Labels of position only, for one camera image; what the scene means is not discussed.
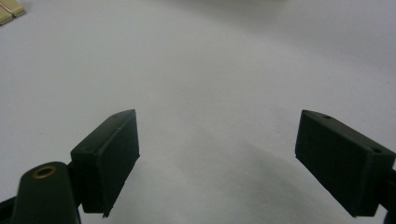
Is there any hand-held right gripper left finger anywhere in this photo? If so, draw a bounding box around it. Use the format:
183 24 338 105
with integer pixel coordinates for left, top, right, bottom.
69 108 141 218

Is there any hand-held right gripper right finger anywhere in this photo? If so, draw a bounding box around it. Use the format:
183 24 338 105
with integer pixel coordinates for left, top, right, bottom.
294 109 396 218

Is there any pile of small cream parts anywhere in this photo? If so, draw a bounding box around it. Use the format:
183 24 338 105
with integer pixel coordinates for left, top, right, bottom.
0 0 27 26

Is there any white table sheet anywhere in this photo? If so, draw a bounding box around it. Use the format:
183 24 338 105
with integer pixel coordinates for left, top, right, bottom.
0 0 396 224

